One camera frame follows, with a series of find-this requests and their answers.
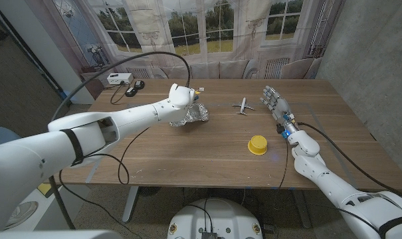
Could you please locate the white toy aeroplane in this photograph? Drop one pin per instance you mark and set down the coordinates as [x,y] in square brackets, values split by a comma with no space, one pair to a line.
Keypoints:
[243,106]

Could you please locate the blue chair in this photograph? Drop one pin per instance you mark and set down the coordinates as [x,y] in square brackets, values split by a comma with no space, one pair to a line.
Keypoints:
[1,136]

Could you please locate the aluminum foil sheet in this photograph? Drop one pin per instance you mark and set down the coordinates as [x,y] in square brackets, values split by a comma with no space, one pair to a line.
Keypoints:
[197,114]

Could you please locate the black power adapter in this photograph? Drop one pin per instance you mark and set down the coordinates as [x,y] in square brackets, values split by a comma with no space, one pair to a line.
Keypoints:
[139,84]
[131,92]

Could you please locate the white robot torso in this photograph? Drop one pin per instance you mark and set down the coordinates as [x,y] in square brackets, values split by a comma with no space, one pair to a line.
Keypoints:
[215,219]

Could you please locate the printed window backdrop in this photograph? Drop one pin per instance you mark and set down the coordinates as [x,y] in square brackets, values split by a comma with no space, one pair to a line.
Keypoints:
[220,33]

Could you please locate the yellow plastic lid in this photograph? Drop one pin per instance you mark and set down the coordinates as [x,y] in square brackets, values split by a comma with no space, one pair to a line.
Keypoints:
[258,145]

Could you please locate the grey table leg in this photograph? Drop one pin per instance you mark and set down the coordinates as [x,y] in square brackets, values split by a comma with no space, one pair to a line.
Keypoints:
[131,202]
[302,209]

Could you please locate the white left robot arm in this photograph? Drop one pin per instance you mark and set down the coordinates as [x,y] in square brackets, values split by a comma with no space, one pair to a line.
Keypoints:
[127,116]

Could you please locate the yellow and black floor object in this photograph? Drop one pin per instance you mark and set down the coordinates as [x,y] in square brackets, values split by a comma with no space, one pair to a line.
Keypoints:
[48,189]

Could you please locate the white power strip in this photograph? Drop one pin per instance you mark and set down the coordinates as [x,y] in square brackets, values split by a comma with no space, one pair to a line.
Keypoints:
[120,78]

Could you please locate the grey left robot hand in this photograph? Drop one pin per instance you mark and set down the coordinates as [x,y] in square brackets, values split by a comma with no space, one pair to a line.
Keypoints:
[195,101]

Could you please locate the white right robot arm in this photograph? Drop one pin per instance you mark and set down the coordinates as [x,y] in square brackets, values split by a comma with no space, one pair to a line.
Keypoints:
[323,176]

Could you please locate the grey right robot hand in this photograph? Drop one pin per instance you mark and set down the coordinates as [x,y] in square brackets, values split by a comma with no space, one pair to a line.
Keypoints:
[280,106]

